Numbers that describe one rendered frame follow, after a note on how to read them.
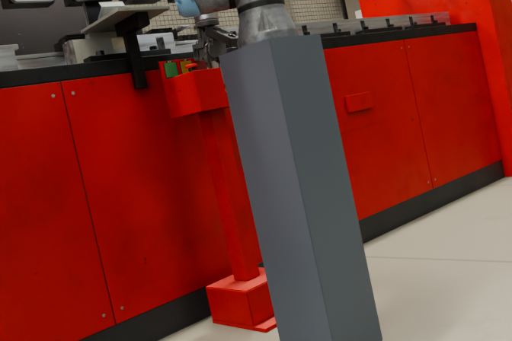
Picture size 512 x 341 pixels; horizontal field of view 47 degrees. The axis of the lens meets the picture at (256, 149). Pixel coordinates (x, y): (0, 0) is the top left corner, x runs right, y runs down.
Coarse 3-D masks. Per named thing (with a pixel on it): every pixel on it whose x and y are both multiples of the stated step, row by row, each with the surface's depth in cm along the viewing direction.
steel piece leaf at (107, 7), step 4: (100, 4) 186; (104, 4) 187; (108, 4) 188; (112, 4) 189; (116, 4) 190; (120, 4) 190; (104, 8) 187; (108, 8) 188; (112, 8) 189; (100, 12) 187; (104, 12) 188; (108, 12) 189; (100, 16) 188
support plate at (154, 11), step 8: (120, 8) 168; (128, 8) 170; (136, 8) 172; (144, 8) 173; (152, 8) 175; (160, 8) 177; (168, 8) 179; (104, 16) 174; (112, 16) 173; (120, 16) 175; (128, 16) 177; (152, 16) 185; (96, 24) 179; (104, 24) 182; (112, 24) 184; (88, 32) 188; (96, 32) 191
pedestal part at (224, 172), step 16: (208, 112) 178; (224, 112) 182; (208, 128) 180; (224, 128) 181; (208, 144) 181; (224, 144) 180; (224, 160) 180; (224, 176) 179; (224, 192) 180; (240, 192) 183; (224, 208) 182; (240, 208) 182; (224, 224) 183; (240, 224) 181; (240, 240) 181; (240, 256) 180; (240, 272) 182; (256, 272) 184
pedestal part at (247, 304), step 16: (208, 288) 184; (224, 288) 178; (240, 288) 174; (256, 288) 173; (224, 304) 179; (240, 304) 174; (256, 304) 172; (224, 320) 181; (240, 320) 175; (256, 320) 172; (272, 320) 173
